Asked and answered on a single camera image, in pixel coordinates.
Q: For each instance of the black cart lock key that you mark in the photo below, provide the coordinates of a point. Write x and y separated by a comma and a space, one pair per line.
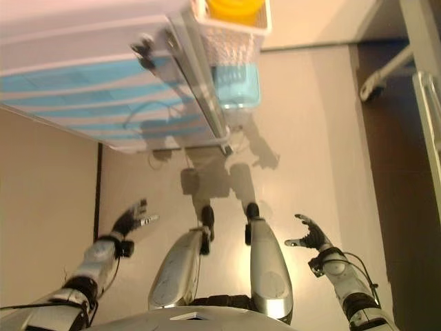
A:
144, 51

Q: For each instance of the white hospital bed frame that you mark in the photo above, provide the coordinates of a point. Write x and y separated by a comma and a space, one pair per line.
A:
418, 34

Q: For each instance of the yellow sharps container red lid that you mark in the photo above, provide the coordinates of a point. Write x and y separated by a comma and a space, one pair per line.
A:
234, 12

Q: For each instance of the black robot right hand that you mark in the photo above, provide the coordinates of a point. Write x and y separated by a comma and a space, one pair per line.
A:
318, 239

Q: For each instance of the silver robot leg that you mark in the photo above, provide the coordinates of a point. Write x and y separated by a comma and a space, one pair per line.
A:
175, 272
268, 269

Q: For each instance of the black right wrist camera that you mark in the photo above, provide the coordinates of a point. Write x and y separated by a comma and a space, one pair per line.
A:
316, 266

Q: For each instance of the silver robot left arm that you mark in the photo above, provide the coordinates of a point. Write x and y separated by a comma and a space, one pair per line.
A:
93, 262

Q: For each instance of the silver robot left leg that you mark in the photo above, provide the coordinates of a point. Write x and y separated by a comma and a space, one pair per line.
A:
175, 272

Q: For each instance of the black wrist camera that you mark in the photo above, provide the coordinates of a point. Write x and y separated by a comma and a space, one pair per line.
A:
316, 266
125, 249

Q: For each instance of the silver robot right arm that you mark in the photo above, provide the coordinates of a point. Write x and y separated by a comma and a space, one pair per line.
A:
348, 279

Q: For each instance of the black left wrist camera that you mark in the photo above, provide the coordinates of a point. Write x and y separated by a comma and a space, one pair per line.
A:
125, 249

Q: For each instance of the bed caster wheel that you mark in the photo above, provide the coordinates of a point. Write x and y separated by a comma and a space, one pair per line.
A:
373, 92

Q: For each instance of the silver robot right leg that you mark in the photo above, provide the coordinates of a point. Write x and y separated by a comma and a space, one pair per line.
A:
268, 269

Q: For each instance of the white medical cart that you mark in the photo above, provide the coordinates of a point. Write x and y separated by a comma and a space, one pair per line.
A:
86, 38

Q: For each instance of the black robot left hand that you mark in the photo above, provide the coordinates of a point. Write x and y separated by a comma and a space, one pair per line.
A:
125, 224

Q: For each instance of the blue front cart drawer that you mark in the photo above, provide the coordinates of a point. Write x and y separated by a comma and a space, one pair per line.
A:
86, 96
131, 121
69, 77

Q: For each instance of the white perforated side basket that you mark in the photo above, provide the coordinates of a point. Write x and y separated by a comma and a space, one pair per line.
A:
227, 45

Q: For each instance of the grey robot torso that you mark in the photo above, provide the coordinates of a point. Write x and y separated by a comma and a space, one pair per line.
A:
172, 320

